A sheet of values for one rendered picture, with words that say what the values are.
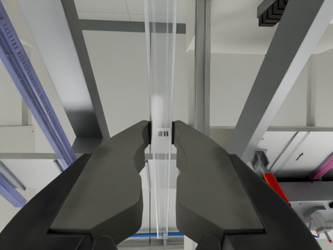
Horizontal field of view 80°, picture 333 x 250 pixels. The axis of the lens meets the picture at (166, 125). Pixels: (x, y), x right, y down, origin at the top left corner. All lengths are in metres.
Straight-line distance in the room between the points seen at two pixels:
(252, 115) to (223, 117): 1.80
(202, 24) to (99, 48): 1.64
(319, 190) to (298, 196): 0.06
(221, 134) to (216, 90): 1.43
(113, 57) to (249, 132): 1.89
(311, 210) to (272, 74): 0.37
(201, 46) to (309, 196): 0.47
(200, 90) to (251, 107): 0.26
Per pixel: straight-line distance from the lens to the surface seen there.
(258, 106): 0.36
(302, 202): 0.55
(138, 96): 2.06
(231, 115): 2.20
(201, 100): 0.61
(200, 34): 0.65
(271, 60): 0.34
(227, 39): 0.99
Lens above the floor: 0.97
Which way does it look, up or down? 2 degrees up
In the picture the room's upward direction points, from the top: 180 degrees counter-clockwise
